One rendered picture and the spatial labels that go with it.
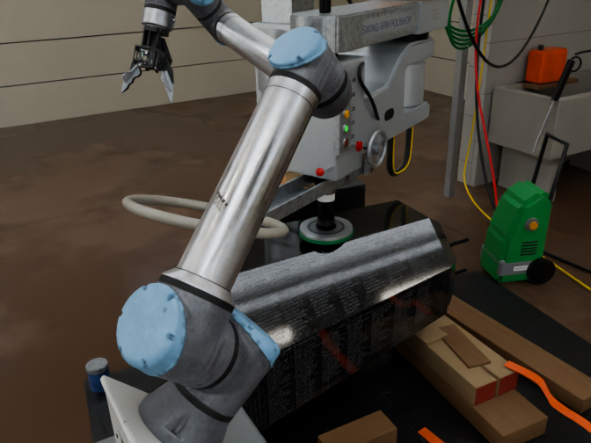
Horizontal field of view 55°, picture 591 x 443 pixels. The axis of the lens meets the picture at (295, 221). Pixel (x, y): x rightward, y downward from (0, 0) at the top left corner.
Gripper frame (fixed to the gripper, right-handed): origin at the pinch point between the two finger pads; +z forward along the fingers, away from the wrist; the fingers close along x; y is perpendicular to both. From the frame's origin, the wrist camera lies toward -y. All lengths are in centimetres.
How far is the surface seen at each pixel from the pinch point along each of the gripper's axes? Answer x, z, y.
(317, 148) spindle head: 51, 3, -40
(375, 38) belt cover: 63, -40, -46
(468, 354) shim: 134, 78, -86
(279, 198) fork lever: 41, 23, -38
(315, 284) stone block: 60, 53, -47
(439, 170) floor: 153, -8, -377
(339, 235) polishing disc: 65, 34, -54
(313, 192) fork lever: 53, 19, -37
